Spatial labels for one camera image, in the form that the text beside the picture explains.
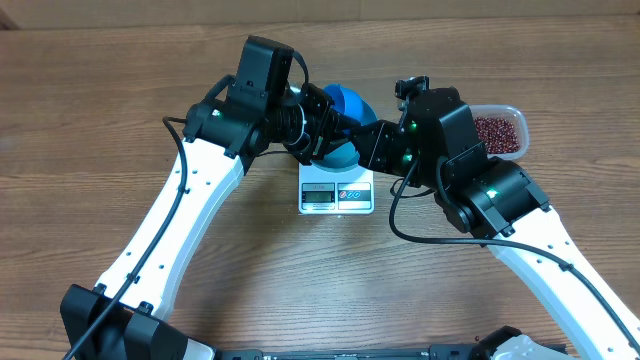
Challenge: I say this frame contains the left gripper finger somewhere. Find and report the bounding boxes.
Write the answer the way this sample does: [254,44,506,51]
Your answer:
[328,109,361,138]
[317,136,353,159]

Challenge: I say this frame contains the blue plastic measuring scoop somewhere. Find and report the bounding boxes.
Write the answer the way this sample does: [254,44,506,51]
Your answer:
[324,84,376,125]

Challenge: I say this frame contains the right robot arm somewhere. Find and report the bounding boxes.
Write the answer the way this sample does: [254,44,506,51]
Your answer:
[349,88,639,359]

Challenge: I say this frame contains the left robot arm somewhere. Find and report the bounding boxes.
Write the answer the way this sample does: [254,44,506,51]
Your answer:
[60,75,362,360]

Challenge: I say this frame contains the blue metal bowl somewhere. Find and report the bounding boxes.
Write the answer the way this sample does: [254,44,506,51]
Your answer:
[293,90,381,174]

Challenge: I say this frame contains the white digital kitchen scale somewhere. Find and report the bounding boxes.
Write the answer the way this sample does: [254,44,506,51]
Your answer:
[298,165,375,215]

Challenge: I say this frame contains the red adzuki beans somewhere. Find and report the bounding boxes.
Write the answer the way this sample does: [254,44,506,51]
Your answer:
[474,117,521,154]

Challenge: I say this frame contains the clear plastic food container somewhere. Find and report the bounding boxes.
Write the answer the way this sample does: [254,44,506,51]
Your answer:
[470,104,530,161]

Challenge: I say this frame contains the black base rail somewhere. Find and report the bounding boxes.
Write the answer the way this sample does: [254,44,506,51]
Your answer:
[214,344,490,360]

